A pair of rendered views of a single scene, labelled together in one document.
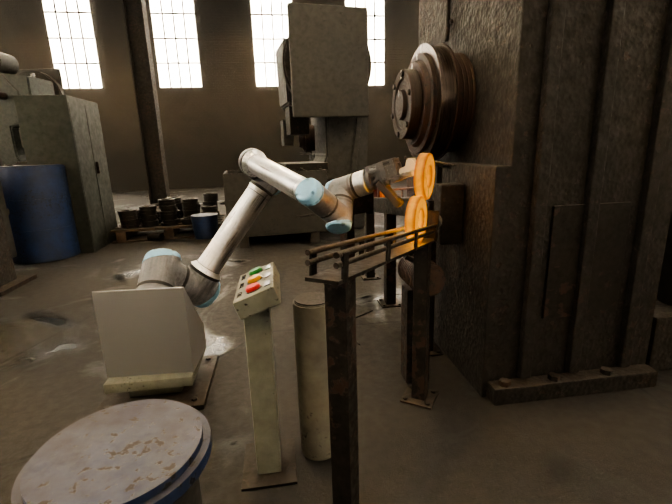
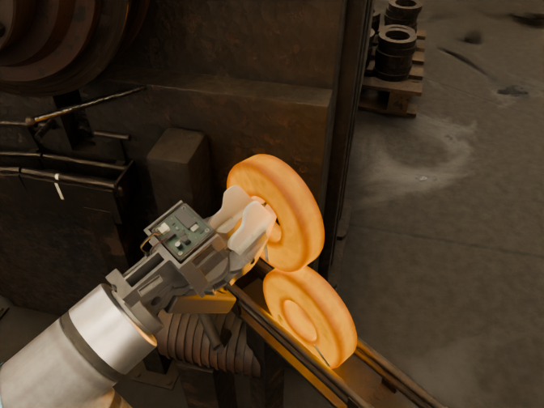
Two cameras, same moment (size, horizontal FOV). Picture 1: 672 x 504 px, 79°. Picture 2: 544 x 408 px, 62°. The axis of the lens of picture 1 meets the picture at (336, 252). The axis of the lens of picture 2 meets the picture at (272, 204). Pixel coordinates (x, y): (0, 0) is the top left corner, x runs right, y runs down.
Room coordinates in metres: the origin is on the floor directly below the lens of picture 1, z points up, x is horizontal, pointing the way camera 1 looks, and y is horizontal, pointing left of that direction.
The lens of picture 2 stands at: (1.24, 0.08, 1.24)
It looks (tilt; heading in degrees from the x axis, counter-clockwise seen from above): 43 degrees down; 291
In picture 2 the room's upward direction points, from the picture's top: straight up
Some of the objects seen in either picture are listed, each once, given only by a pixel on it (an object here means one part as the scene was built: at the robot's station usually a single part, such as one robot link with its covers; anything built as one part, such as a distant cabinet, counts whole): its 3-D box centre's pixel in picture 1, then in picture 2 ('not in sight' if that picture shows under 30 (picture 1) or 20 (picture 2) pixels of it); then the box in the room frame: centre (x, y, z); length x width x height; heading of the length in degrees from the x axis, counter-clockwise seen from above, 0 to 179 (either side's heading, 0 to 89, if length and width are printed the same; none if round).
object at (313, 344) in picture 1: (316, 376); not in sight; (1.14, 0.07, 0.26); 0.12 x 0.12 x 0.52
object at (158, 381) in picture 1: (160, 364); not in sight; (1.54, 0.74, 0.10); 0.32 x 0.32 x 0.04; 7
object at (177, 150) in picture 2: (448, 213); (186, 194); (1.62, -0.46, 0.68); 0.11 x 0.08 x 0.24; 98
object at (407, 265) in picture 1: (419, 322); (226, 382); (1.51, -0.32, 0.27); 0.22 x 0.13 x 0.53; 8
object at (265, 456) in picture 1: (262, 374); not in sight; (1.08, 0.23, 0.31); 0.24 x 0.16 x 0.62; 8
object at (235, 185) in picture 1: (275, 202); not in sight; (4.49, 0.64, 0.39); 1.03 x 0.83 x 0.79; 102
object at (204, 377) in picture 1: (162, 377); not in sight; (1.54, 0.74, 0.04); 0.40 x 0.40 x 0.08; 7
